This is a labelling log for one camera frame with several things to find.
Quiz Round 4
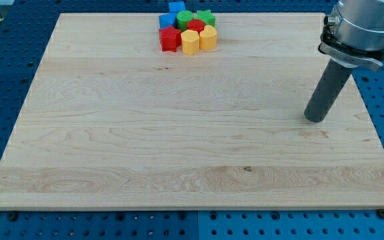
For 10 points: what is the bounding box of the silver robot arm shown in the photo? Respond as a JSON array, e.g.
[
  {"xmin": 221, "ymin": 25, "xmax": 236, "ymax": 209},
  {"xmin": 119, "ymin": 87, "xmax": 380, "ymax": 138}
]
[{"xmin": 319, "ymin": 0, "xmax": 384, "ymax": 71}]

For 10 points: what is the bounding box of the green star block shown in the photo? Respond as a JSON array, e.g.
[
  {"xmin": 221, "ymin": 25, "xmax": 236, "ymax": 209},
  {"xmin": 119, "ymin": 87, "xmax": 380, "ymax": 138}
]
[{"xmin": 195, "ymin": 9, "xmax": 216, "ymax": 27}]

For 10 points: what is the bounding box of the light wooden board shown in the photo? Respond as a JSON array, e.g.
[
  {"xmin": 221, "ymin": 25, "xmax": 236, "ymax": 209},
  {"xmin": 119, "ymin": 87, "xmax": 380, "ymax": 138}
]
[{"xmin": 0, "ymin": 13, "xmax": 384, "ymax": 211}]

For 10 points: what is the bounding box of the green cylinder block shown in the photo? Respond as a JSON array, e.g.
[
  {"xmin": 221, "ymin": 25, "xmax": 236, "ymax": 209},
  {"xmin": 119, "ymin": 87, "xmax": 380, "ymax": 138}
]
[{"xmin": 176, "ymin": 10, "xmax": 194, "ymax": 31}]

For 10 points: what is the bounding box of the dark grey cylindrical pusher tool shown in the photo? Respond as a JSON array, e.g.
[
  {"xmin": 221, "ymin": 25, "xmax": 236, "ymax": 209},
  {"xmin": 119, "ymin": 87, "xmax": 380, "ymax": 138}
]
[{"xmin": 304, "ymin": 59, "xmax": 353, "ymax": 123}]

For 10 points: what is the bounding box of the red star block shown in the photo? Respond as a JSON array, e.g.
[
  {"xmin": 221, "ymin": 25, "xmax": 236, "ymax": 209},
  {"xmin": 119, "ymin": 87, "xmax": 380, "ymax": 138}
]
[{"xmin": 159, "ymin": 25, "xmax": 181, "ymax": 52}]

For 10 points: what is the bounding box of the yellow heart block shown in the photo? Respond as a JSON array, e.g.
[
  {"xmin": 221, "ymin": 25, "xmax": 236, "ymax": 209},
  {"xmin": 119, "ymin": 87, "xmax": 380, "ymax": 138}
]
[{"xmin": 199, "ymin": 25, "xmax": 217, "ymax": 50}]

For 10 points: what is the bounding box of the red cylinder block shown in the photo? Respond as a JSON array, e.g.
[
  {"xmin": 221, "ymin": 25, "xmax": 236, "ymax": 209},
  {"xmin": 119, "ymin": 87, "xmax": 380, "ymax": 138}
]
[{"xmin": 187, "ymin": 19, "xmax": 206, "ymax": 33}]

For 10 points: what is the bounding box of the blue cube block rear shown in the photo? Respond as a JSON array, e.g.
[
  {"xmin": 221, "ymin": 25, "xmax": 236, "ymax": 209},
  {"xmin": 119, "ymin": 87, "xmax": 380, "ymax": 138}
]
[{"xmin": 168, "ymin": 1, "xmax": 186, "ymax": 13}]

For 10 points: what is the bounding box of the blue block front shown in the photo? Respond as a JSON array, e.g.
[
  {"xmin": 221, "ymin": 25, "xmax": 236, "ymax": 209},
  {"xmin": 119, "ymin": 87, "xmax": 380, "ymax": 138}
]
[{"xmin": 159, "ymin": 13, "xmax": 177, "ymax": 29}]

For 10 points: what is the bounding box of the yellow hexagon block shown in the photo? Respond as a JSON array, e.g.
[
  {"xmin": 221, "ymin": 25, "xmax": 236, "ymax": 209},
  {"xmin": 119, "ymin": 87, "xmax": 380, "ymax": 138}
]
[{"xmin": 181, "ymin": 29, "xmax": 200, "ymax": 55}]

